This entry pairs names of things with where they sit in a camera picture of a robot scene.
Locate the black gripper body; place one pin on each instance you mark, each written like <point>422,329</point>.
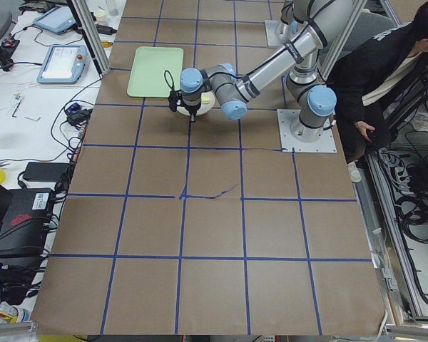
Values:
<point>191,109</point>

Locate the white round plate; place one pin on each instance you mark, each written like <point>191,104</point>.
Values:
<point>207,100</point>

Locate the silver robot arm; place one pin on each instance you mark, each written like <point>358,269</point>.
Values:
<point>287,17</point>
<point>305,28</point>

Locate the mint green plastic tray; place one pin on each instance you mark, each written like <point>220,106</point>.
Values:
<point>154,70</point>

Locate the white plastic cup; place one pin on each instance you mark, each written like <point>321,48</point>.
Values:
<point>101,16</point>

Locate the near blue teach pendant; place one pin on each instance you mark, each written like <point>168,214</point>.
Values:
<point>63,64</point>

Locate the blue teach pendant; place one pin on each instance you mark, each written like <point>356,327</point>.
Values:
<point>57,20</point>
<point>63,64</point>

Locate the black power adapter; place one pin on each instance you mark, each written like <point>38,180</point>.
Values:
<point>44,171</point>

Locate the far blue teach pendant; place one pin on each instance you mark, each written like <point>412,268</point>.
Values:
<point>57,20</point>

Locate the person in black jacket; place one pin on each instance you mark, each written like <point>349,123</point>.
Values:
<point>367,80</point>

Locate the black computer case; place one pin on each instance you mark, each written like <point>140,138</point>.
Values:
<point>23,230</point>

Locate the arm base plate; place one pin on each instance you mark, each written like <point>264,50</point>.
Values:
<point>274,33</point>
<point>295,137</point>

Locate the aluminium frame post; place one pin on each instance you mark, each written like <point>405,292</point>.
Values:
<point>83,18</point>

